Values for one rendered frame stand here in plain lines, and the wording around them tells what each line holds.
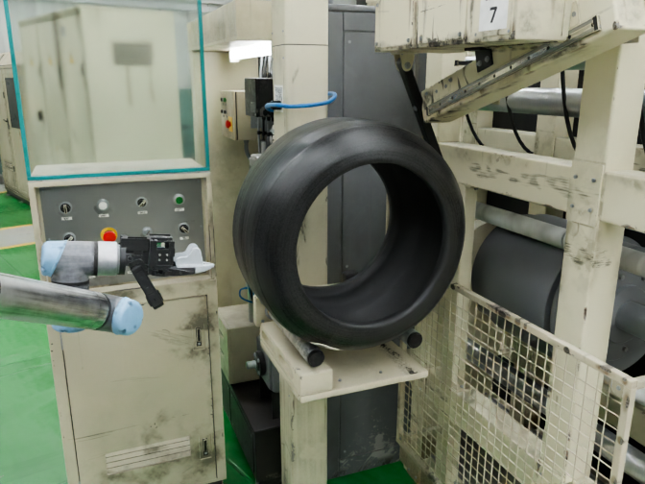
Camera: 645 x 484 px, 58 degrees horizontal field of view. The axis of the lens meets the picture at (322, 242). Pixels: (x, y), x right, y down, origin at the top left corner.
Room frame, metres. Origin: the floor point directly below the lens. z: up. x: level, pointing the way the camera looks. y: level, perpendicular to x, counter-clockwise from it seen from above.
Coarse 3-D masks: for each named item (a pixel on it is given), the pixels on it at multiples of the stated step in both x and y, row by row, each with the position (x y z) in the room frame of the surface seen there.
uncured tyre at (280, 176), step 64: (320, 128) 1.41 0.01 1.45; (384, 128) 1.39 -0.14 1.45; (256, 192) 1.34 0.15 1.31; (320, 192) 1.29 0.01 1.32; (448, 192) 1.42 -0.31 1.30; (256, 256) 1.27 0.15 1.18; (384, 256) 1.66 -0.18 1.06; (448, 256) 1.42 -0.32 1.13; (320, 320) 1.29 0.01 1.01; (384, 320) 1.36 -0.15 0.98
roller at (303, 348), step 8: (280, 328) 1.51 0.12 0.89; (288, 336) 1.45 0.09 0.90; (296, 336) 1.41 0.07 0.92; (296, 344) 1.39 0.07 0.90; (304, 344) 1.36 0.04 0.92; (312, 344) 1.35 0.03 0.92; (304, 352) 1.33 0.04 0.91; (312, 352) 1.32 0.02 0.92; (320, 352) 1.32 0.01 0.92; (312, 360) 1.31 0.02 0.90; (320, 360) 1.32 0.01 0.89
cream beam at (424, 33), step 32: (384, 0) 1.71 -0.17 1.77; (416, 0) 1.56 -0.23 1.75; (448, 0) 1.42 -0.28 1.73; (480, 0) 1.31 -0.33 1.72; (512, 0) 1.22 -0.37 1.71; (544, 0) 1.23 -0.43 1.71; (384, 32) 1.70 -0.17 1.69; (416, 32) 1.56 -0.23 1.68; (448, 32) 1.41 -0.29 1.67; (480, 32) 1.30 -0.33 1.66; (512, 32) 1.21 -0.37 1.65; (544, 32) 1.23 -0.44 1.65
